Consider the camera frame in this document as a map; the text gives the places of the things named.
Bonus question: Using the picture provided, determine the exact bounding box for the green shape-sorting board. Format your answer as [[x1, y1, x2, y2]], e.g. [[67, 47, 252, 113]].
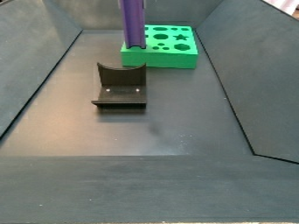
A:
[[120, 24, 199, 69]]

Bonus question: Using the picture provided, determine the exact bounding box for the black arch holder stand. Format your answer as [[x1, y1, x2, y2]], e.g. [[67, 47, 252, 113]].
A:
[[91, 63, 147, 107]]

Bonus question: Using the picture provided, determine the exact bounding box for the purple arch block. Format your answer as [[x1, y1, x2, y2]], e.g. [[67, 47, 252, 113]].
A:
[[119, 0, 145, 48]]

